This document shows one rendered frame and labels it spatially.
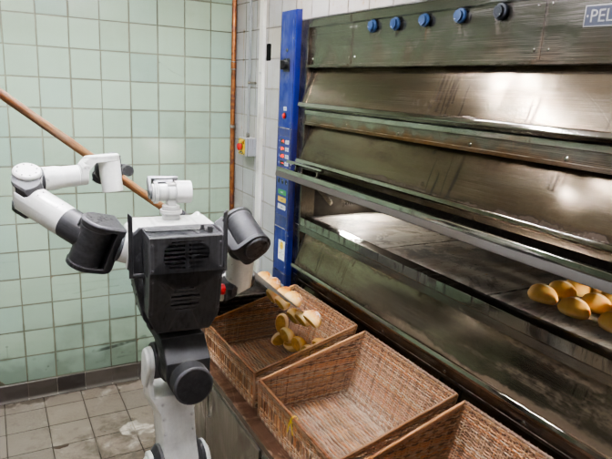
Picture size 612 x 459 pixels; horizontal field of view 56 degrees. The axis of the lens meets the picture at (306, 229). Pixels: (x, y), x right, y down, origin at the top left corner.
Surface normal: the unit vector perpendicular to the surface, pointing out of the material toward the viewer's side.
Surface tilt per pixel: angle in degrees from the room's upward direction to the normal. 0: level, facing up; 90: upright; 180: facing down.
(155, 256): 90
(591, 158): 90
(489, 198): 70
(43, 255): 90
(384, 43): 90
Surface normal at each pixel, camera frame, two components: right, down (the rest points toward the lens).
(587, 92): -0.81, -0.28
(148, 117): 0.47, 0.23
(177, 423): 0.47, -0.05
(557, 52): -0.89, 0.05
